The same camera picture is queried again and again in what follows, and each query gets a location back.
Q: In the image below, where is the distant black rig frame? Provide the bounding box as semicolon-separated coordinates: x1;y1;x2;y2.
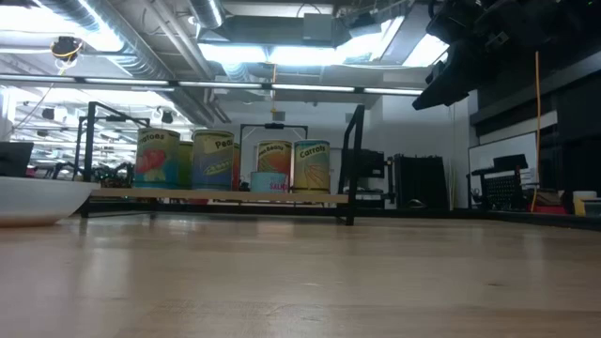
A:
239;122;310;189

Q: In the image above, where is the red flat box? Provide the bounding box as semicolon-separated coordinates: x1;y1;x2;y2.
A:
532;204;568;216

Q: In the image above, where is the wooden shelf board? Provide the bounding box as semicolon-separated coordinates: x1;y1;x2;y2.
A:
90;187;351;205

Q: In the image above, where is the long ceiling light bar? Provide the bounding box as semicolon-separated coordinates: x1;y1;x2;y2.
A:
0;73;426;98

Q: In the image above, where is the black cabinet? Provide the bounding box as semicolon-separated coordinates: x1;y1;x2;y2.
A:
393;153;450;211

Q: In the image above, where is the silver round ceiling duct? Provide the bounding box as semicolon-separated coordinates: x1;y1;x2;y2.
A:
189;0;227;30

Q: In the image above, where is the tomatoes can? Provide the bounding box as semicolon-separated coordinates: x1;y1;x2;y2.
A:
134;127;181;190

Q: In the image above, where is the black ceiling cable reel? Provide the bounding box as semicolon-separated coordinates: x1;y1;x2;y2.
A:
50;35;85;62

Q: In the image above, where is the grey ceiling junction box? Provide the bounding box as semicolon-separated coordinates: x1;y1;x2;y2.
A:
302;12;340;46

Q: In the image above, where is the white round bowl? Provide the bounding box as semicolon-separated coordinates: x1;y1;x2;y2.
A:
0;177;101;228

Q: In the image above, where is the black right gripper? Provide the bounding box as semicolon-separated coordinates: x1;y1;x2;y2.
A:
411;0;514;112

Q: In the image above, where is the yellow green label can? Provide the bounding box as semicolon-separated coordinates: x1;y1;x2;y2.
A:
177;140;194;190

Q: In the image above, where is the black perforated metal stand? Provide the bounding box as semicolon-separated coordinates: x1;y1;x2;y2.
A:
467;153;531;211

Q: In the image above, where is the whiteboard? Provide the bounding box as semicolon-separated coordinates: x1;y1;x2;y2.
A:
468;131;539;207

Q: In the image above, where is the black equipment rack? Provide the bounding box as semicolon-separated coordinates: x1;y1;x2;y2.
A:
349;148;393;210

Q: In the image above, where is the small salmon can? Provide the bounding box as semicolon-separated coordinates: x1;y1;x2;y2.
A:
250;171;288;193

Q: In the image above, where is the ribbed silver ceiling duct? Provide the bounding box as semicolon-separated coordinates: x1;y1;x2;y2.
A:
38;0;176;80

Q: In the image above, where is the black monitor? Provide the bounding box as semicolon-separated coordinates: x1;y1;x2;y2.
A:
0;140;35;178

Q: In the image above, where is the black aluminium rig frame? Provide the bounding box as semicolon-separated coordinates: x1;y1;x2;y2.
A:
354;206;601;232

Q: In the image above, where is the black shelf frame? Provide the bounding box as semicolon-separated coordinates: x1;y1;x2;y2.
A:
72;100;367;227

